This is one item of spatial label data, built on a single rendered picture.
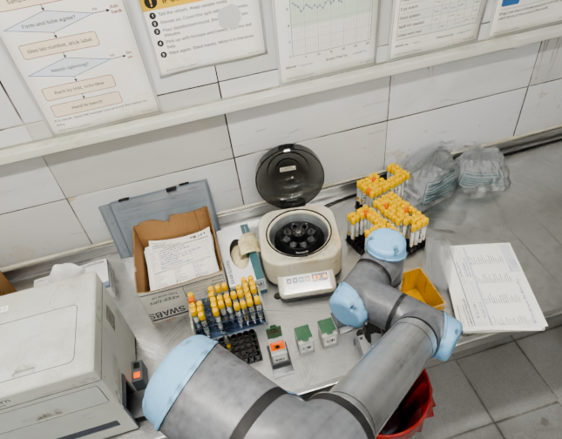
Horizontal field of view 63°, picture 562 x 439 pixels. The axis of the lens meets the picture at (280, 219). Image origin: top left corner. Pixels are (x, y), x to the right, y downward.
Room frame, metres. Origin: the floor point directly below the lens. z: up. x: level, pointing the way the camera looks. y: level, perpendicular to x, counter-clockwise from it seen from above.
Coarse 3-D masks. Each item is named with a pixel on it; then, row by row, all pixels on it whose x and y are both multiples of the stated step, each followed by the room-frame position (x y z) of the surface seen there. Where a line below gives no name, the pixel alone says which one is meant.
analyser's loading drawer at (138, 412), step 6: (144, 390) 0.57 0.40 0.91; (126, 396) 0.56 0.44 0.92; (132, 396) 0.55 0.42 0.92; (138, 396) 0.55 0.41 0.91; (126, 402) 0.54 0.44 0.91; (132, 402) 0.54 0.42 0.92; (138, 402) 0.54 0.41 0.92; (126, 408) 0.53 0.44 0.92; (132, 408) 0.52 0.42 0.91; (138, 408) 0.52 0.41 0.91; (132, 414) 0.51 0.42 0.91; (138, 414) 0.51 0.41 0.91
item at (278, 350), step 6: (282, 336) 0.64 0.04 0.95; (270, 342) 0.63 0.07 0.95; (276, 342) 0.63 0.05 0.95; (282, 342) 0.62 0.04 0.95; (270, 348) 0.61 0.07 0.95; (276, 348) 0.61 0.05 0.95; (282, 348) 0.61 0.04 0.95; (276, 354) 0.60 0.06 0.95; (282, 354) 0.60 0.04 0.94; (276, 360) 0.59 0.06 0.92; (282, 360) 0.60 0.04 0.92
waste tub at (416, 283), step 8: (408, 272) 0.78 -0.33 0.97; (416, 272) 0.78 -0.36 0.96; (408, 280) 0.78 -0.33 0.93; (416, 280) 0.78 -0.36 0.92; (424, 280) 0.75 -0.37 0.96; (408, 288) 0.78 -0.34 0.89; (416, 288) 0.78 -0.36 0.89; (424, 288) 0.75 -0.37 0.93; (432, 288) 0.72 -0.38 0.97; (416, 296) 0.75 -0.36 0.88; (424, 296) 0.74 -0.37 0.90; (432, 296) 0.71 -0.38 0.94; (440, 296) 0.68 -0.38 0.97; (432, 304) 0.70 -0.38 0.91; (440, 304) 0.66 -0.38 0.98
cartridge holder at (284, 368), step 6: (270, 354) 0.62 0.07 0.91; (288, 354) 0.63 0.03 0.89; (270, 360) 0.62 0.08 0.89; (288, 360) 0.60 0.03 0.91; (276, 366) 0.59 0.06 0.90; (282, 366) 0.59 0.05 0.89; (288, 366) 0.59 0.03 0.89; (276, 372) 0.58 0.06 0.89; (282, 372) 0.58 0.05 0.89; (288, 372) 0.58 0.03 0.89; (294, 372) 0.58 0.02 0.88
